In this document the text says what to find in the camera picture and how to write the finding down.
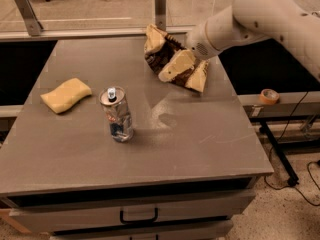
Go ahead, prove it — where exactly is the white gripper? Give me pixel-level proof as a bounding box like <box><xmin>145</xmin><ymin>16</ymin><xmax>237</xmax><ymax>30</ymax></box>
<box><xmin>158</xmin><ymin>23</ymin><xmax>220</xmax><ymax>93</ymax></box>

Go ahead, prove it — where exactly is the brown chip bag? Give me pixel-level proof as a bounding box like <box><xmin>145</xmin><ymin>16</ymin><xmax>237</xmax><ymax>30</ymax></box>
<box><xmin>144</xmin><ymin>24</ymin><xmax>202</xmax><ymax>88</ymax></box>

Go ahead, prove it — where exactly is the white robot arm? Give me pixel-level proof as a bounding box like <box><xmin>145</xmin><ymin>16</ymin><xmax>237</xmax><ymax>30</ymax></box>
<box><xmin>158</xmin><ymin>0</ymin><xmax>320</xmax><ymax>82</ymax></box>

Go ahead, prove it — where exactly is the yellow sponge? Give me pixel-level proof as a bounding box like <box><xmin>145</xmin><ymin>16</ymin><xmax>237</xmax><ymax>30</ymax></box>
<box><xmin>40</xmin><ymin>78</ymin><xmax>92</xmax><ymax>114</ymax></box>

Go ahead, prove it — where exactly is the roll of tan tape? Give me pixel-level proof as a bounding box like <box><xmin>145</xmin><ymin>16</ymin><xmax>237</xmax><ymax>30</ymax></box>
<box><xmin>259</xmin><ymin>89</ymin><xmax>280</xmax><ymax>105</ymax></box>

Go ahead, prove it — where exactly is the silver drink can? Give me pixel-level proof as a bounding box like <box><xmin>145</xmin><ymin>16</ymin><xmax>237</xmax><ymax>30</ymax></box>
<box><xmin>99</xmin><ymin>86</ymin><xmax>133</xmax><ymax>142</ymax></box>

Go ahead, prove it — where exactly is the black metal stand leg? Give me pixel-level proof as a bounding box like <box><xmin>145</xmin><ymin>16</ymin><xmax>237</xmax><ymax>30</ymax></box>
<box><xmin>260</xmin><ymin>121</ymin><xmax>299</xmax><ymax>187</ymax></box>

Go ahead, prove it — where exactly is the lower grey drawer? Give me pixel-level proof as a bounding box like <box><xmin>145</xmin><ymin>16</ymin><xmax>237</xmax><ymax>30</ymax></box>
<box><xmin>50</xmin><ymin>220</ymin><xmax>233</xmax><ymax>240</ymax></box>

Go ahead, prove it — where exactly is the grey drawer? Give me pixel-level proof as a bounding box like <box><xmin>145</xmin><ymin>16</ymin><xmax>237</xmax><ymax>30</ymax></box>
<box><xmin>10</xmin><ymin>189</ymin><xmax>255</xmax><ymax>232</ymax></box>
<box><xmin>50</xmin><ymin>220</ymin><xmax>233</xmax><ymax>240</ymax></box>

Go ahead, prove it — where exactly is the upper grey drawer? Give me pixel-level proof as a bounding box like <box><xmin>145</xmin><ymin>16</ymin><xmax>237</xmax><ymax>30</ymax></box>
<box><xmin>10</xmin><ymin>189</ymin><xmax>255</xmax><ymax>232</ymax></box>

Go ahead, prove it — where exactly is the middle metal bracket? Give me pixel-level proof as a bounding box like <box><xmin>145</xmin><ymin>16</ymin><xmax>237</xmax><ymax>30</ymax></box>
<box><xmin>155</xmin><ymin>0</ymin><xmax>166</xmax><ymax>30</ymax></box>

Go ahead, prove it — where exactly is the metal bracket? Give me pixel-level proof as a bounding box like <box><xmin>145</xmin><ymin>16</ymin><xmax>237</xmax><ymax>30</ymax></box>
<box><xmin>155</xmin><ymin>0</ymin><xmax>166</xmax><ymax>30</ymax></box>
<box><xmin>14</xmin><ymin>0</ymin><xmax>42</xmax><ymax>36</ymax></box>

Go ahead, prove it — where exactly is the black floor cable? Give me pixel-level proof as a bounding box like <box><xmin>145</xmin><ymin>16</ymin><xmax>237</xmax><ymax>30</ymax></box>
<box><xmin>263</xmin><ymin>90</ymin><xmax>320</xmax><ymax>208</ymax></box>

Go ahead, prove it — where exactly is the left metal bracket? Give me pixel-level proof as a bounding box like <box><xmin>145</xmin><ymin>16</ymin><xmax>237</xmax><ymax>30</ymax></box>
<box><xmin>14</xmin><ymin>0</ymin><xmax>42</xmax><ymax>36</ymax></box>

